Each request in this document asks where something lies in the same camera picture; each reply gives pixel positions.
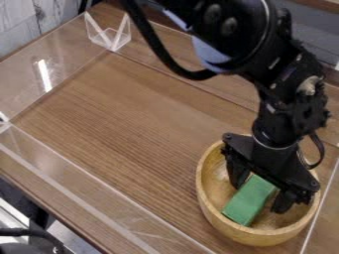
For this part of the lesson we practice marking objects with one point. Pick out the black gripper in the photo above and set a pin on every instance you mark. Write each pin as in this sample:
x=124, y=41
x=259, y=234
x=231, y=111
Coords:
x=282, y=166

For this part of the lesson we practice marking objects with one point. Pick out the green rectangular block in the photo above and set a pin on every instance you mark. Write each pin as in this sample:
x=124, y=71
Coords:
x=248, y=201

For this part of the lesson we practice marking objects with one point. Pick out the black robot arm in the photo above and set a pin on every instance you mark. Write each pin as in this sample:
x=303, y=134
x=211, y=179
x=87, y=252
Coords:
x=243, y=37

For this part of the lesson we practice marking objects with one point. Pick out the brown wooden bowl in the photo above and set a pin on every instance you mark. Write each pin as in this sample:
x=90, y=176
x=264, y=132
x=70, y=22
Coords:
x=272, y=228

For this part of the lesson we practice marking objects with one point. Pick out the clear acrylic corner bracket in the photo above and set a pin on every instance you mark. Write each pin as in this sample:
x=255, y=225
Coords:
x=112, y=39

